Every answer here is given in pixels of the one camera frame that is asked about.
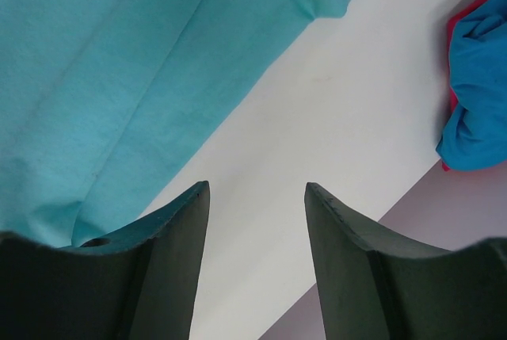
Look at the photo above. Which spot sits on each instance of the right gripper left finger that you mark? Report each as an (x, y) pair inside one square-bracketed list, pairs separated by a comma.
[(138, 282)]

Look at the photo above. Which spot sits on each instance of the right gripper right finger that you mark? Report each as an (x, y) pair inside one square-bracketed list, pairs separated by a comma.
[(374, 283)]

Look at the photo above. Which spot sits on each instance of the teal t shirt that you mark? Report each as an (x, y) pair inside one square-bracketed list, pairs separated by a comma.
[(104, 101)]

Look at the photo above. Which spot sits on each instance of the blue folded t shirt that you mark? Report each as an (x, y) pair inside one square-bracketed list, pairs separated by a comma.
[(479, 94)]

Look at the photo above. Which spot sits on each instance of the red folded t shirt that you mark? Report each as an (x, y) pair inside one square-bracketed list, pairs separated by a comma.
[(455, 23)]

